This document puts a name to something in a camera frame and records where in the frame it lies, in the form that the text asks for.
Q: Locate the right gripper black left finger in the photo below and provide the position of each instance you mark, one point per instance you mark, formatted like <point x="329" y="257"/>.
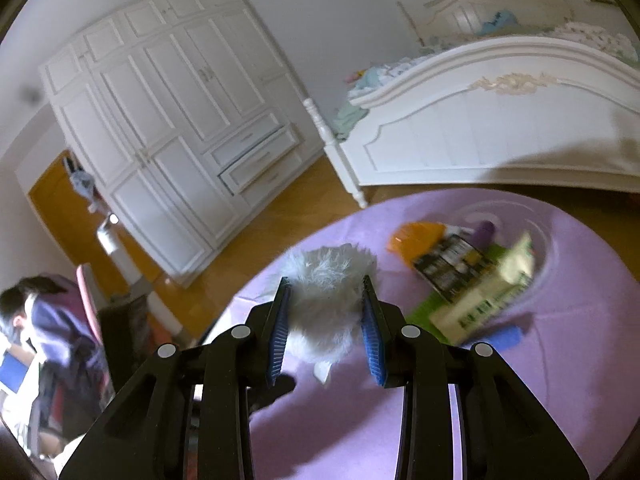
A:
<point x="144" y="432"/>

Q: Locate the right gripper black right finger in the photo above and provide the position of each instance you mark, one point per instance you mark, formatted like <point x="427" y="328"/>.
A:
<point x="466" y="412"/>

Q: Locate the white ornate bed frame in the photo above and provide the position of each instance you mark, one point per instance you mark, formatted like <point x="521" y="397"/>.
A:
<point x="504" y="91"/>

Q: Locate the pink office chair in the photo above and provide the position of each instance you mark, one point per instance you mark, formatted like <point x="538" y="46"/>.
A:
<point x="121" y="325"/>

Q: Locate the orange snack bag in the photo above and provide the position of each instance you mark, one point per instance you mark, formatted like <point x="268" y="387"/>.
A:
<point x="415" y="239"/>

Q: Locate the white fluffy plush ball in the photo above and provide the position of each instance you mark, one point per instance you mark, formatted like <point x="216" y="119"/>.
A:
<point x="325" y="310"/>

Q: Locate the black yellow snack packet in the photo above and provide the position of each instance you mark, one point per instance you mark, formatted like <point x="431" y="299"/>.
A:
<point x="452" y="267"/>

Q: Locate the blue tube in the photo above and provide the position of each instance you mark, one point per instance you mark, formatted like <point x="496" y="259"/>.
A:
<point x="503" y="338"/>

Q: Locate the white grey standing pole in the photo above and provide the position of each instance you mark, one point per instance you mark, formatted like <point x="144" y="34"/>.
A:
<point x="116" y="250"/>

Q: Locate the green drink carton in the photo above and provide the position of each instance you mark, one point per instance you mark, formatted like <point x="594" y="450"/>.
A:
<point x="511" y="275"/>

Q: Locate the white panelled wardrobe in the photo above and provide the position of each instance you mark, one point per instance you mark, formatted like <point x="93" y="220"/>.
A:
<point x="189" y="119"/>

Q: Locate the seated person purple shirt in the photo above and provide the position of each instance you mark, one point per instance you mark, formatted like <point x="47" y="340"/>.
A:
<point x="46" y="313"/>

